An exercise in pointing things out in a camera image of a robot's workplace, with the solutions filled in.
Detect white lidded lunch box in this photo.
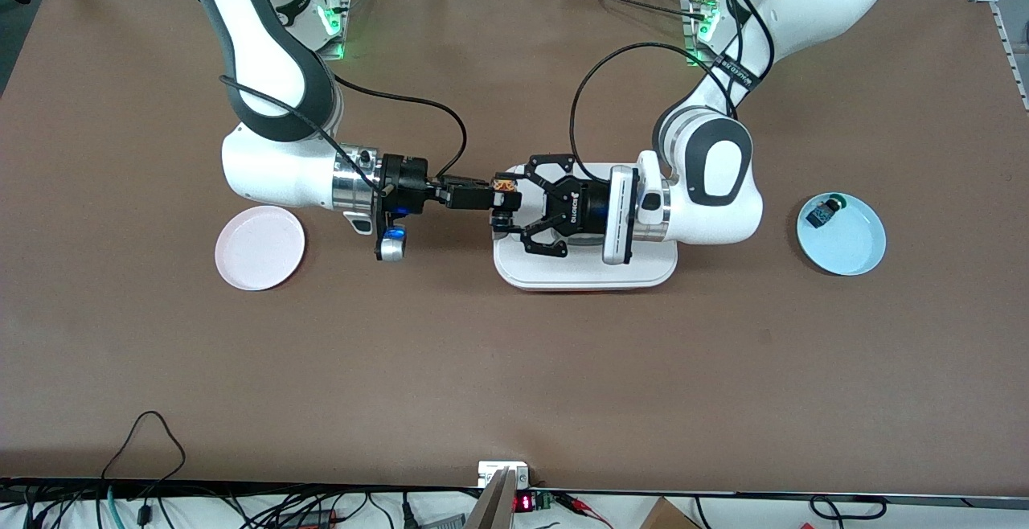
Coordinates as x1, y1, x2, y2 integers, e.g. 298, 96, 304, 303
492, 162, 679, 293

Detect pink round plate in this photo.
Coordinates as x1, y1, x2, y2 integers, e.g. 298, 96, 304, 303
214, 205, 306, 292

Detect red clip leads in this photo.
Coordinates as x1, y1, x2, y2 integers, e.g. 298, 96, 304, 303
555, 492, 613, 528

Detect light blue round plate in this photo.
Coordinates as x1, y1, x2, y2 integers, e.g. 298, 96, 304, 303
796, 191, 888, 277

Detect brown cardboard piece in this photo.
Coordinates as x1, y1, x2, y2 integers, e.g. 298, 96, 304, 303
639, 498, 702, 529

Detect black power adapter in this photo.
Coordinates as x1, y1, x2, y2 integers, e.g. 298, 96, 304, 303
273, 509, 338, 529

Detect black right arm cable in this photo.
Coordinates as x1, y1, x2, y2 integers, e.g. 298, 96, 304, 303
219, 75, 469, 196

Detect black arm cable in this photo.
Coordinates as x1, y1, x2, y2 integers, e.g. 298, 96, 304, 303
569, 0, 777, 168
219, 75, 469, 196

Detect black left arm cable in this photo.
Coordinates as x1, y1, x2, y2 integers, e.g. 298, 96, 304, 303
569, 0, 777, 168

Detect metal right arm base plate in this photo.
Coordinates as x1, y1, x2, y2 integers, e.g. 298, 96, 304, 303
310, 0, 353, 61

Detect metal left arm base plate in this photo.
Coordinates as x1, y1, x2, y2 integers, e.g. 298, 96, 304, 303
682, 0, 724, 69

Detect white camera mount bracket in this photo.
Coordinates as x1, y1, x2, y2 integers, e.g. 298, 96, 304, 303
478, 461, 531, 488

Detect grey metal mount bar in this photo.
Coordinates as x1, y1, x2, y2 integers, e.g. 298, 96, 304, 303
465, 469, 519, 529

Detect thin black looped cable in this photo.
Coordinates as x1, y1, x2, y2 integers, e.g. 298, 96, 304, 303
100, 410, 187, 506

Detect thick black looped cable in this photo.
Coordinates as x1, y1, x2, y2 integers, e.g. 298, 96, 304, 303
810, 495, 888, 523

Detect perforated metal table rail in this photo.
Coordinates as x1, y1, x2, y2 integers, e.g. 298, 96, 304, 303
963, 0, 1029, 112

